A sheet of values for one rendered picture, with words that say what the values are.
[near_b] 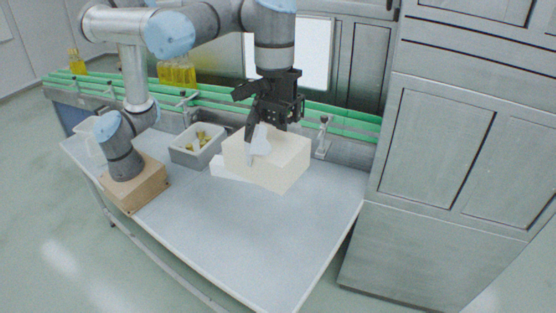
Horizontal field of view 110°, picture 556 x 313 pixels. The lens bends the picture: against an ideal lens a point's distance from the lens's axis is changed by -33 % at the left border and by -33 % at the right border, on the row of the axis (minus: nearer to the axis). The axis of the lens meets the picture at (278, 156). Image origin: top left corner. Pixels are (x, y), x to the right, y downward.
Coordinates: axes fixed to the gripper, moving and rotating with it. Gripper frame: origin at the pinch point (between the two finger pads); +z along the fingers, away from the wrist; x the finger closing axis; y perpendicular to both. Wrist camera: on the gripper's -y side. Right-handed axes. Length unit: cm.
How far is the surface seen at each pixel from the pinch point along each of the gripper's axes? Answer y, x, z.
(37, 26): -683, 100, -2
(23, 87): -668, 24, 110
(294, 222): 2.7, 11.3, 35.2
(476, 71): 41, 38, -20
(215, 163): -35.4, 15.2, 29.6
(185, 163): -50, 11, 34
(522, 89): 55, 40, -18
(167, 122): -79, 25, 29
